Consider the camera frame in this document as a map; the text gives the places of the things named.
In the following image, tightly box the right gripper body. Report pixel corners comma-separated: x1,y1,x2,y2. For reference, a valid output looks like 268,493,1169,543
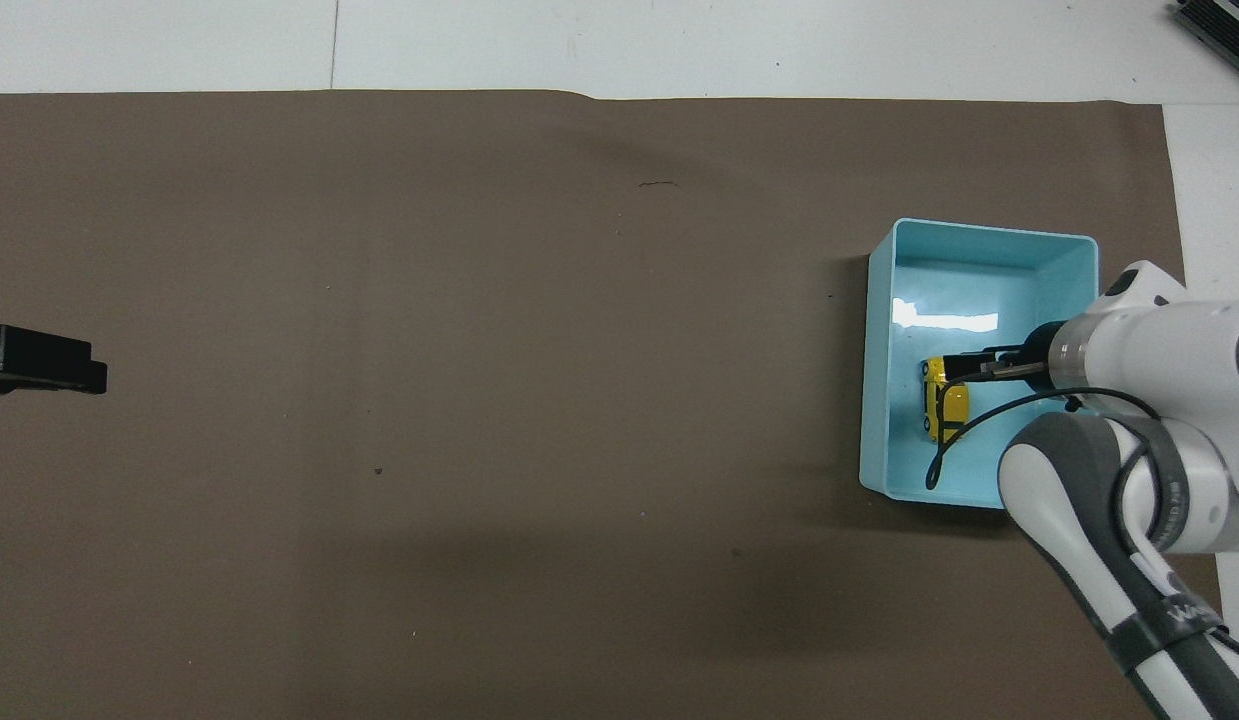
993,320,1069,393

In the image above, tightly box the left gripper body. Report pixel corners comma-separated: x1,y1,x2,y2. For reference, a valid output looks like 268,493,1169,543
0,325,58,396

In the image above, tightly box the yellow toy beetle car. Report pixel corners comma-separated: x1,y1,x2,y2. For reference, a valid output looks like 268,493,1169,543
920,356,973,445

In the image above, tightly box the light blue plastic bin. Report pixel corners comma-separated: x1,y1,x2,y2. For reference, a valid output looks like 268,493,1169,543
858,217,1101,510

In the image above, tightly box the black stand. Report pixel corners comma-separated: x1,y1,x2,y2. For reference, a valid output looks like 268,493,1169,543
1172,0,1239,61

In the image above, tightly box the black cable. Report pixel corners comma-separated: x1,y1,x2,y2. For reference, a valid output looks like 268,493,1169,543
925,387,1166,541

